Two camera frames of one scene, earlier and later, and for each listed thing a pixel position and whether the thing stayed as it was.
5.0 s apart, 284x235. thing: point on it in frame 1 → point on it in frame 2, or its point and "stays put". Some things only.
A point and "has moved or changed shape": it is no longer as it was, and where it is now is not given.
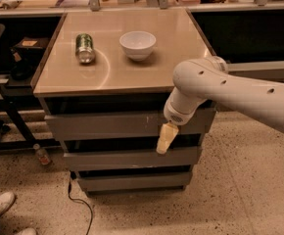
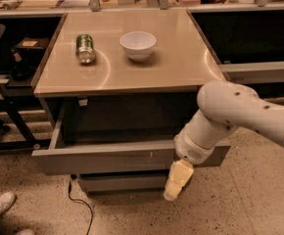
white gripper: (175, 116) → (191, 149)
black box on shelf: (31, 44) stays put
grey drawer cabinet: (104, 81) stays put
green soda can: (84, 47) stays put
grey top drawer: (138, 125) has moved or changed shape
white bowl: (137, 44) stays put
